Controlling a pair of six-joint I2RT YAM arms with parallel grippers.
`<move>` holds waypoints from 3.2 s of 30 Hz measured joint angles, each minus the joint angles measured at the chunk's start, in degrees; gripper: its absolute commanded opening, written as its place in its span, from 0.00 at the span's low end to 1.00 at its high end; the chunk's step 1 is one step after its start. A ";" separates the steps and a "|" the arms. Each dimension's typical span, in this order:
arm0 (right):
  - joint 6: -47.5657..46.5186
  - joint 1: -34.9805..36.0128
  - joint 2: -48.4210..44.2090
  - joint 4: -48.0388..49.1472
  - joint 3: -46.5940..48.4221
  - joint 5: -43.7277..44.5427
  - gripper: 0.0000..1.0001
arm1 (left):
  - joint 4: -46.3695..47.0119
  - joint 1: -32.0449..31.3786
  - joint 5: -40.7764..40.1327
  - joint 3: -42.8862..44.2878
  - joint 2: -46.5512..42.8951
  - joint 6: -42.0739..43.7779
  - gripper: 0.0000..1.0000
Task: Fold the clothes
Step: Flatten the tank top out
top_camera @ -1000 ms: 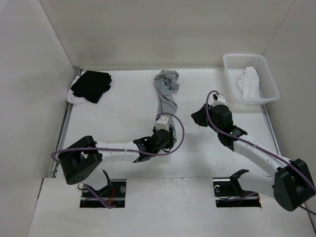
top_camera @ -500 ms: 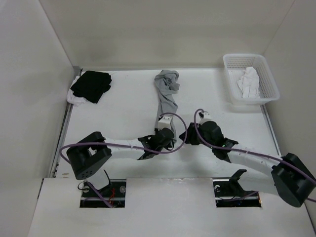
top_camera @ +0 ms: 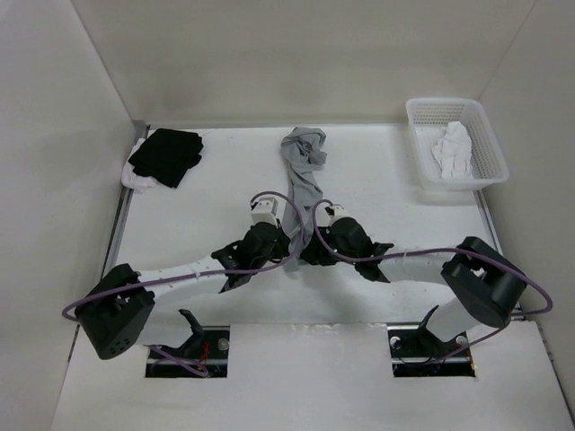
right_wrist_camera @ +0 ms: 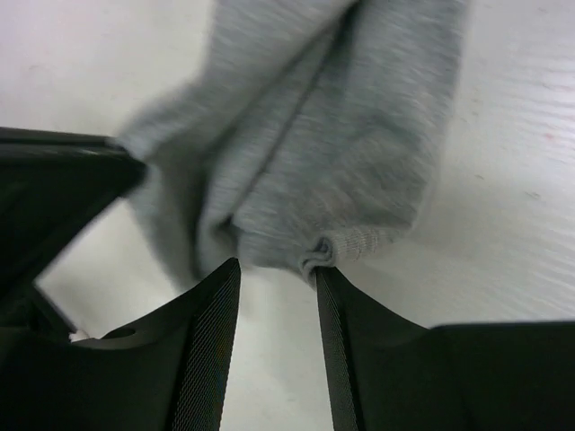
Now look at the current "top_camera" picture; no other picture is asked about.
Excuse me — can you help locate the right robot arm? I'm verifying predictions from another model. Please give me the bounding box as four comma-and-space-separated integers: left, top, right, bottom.
300, 217, 526, 358

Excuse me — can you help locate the grey tank top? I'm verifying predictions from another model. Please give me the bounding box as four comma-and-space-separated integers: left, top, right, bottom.
280, 127, 327, 251

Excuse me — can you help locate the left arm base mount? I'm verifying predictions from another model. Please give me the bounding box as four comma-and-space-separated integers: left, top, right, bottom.
145, 309, 231, 379

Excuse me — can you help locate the folded white tank top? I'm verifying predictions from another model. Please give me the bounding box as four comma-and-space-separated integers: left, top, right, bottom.
120, 136, 158, 195

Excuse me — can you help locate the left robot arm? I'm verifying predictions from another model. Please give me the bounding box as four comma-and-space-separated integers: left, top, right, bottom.
73, 222, 289, 360

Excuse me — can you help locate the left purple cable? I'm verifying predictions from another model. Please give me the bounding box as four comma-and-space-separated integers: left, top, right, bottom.
61, 190, 314, 376

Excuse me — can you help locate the crumpled white tank top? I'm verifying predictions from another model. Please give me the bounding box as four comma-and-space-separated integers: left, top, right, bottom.
431, 121, 473, 180

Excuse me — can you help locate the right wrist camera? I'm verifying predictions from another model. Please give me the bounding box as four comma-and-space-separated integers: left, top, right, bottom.
324, 204, 349, 225

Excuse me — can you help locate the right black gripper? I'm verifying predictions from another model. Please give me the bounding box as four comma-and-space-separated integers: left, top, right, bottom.
299, 226, 358, 267

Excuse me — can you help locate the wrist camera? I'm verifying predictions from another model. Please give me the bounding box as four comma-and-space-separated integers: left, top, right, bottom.
324, 204, 349, 225
251, 197, 279, 226

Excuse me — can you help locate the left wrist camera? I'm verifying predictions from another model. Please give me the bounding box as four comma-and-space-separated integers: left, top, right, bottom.
251, 197, 279, 226

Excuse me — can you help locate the white plastic basket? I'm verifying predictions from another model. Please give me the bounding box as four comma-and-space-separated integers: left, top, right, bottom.
405, 98, 509, 191

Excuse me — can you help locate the folded black tank top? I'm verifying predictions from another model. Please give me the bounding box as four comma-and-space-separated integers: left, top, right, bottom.
128, 128, 204, 189

